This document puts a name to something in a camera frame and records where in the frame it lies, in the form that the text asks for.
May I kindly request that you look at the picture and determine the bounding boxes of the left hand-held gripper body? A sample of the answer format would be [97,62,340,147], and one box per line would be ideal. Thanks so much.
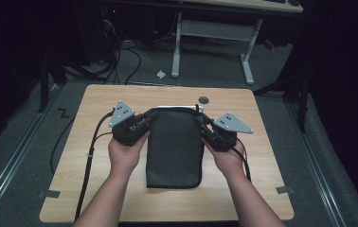
[108,100,152,147]

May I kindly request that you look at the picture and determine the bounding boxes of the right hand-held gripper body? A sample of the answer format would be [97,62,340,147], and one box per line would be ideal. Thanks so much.
[207,112,255,152]

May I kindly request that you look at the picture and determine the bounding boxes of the white metal rack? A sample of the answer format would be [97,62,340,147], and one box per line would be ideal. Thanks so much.
[155,104,206,114]

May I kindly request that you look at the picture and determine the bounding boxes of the gray and yellow cloth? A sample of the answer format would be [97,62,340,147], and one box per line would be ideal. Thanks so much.
[145,107,206,190]

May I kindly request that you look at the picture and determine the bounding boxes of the person's right hand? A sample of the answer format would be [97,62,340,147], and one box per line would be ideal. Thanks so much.
[202,139,247,183]

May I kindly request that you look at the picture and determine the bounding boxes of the person's left hand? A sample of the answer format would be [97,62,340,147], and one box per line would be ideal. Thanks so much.
[107,131,151,181]

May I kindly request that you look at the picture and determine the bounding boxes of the black zigzag floor tape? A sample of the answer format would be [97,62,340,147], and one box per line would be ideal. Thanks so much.
[57,107,71,119]

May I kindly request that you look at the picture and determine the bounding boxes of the gray tape piece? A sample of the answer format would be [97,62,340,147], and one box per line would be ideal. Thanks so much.
[275,185,295,195]
[37,189,62,200]

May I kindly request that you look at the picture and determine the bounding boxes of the black metal stand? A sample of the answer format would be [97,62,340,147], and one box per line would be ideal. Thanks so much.
[37,51,69,114]
[252,70,312,134]

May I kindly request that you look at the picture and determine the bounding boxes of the white metal desk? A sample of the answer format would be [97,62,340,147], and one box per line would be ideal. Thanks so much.
[170,0,305,86]

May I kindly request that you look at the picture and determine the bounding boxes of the dark computer tower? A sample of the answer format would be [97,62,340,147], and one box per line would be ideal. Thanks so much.
[98,5,123,65]

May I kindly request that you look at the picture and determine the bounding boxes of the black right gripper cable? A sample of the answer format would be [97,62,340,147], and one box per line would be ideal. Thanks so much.
[230,145,253,183]

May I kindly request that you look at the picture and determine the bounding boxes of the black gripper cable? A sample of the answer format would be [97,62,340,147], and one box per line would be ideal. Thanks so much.
[230,145,253,183]
[74,109,116,222]

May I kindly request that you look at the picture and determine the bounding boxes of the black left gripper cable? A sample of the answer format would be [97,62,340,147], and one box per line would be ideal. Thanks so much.
[74,109,116,222]

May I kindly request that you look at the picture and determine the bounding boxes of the black floor cables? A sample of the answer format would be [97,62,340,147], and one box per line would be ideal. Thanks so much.
[63,37,143,86]

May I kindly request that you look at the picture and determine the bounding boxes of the thin black cable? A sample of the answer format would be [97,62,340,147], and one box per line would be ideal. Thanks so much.
[49,116,77,176]

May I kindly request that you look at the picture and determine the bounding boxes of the metal floor rail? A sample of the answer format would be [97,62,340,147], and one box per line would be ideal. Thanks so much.
[0,83,62,223]
[285,102,349,227]

